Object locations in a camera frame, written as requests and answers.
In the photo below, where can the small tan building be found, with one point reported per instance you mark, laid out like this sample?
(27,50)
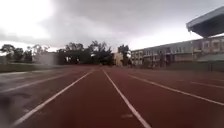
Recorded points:
(118,58)

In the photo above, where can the tall tree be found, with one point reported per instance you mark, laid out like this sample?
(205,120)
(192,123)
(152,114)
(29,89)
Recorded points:
(124,50)

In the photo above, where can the row of trees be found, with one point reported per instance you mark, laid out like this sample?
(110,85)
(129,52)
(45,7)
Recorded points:
(96,49)

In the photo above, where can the dark low building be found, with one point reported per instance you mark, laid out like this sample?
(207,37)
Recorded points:
(76,57)

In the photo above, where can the white lane lines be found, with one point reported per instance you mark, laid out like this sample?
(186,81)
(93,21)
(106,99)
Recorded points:
(127,102)

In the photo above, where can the red running track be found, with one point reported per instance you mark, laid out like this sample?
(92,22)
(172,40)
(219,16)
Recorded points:
(93,106)

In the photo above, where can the long multi-storey building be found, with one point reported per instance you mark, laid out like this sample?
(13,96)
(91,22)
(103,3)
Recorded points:
(173,51)

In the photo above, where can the grass strip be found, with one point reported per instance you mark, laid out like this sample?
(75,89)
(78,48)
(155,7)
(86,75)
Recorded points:
(20,67)

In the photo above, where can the grandstand roof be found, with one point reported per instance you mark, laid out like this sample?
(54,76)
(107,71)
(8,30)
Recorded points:
(208,25)

